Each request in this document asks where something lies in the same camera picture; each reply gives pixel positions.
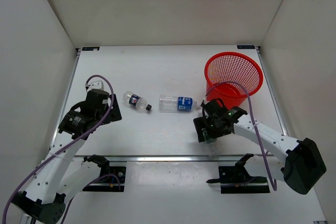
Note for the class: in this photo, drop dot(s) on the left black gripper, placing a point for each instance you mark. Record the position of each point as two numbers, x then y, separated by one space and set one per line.
113 114

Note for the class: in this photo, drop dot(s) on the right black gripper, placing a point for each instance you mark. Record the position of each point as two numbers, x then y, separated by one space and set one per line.
202 123

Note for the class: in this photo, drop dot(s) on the small Pepsi plastic bottle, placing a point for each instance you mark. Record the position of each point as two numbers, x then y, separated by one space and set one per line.
139 103

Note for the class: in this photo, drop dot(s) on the clear blue-label plastic bottle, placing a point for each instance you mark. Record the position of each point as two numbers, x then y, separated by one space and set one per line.
168 103

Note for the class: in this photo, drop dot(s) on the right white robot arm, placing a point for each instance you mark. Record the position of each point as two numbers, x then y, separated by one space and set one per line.
298 163

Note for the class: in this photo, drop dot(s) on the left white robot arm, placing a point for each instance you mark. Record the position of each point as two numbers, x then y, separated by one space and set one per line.
48 190

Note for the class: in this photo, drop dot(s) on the red mesh plastic bin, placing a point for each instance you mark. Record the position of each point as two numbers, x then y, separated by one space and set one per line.
231 77

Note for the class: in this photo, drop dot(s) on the left black table label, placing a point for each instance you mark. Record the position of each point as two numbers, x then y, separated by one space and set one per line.
90 48

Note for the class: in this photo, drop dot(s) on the black table label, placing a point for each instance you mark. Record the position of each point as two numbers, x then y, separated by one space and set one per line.
245 47
90 48

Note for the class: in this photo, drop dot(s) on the right black table label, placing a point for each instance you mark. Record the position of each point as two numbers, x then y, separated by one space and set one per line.
245 47

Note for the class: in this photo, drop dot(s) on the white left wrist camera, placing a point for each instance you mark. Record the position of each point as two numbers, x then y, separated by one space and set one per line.
94 85

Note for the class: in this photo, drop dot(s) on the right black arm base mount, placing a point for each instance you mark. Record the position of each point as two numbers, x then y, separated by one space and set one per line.
236 180

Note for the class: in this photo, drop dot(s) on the aluminium table edge rail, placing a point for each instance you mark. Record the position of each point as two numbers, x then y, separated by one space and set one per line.
174 159

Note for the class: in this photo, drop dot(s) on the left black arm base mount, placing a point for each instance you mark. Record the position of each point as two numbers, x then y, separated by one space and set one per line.
111 178

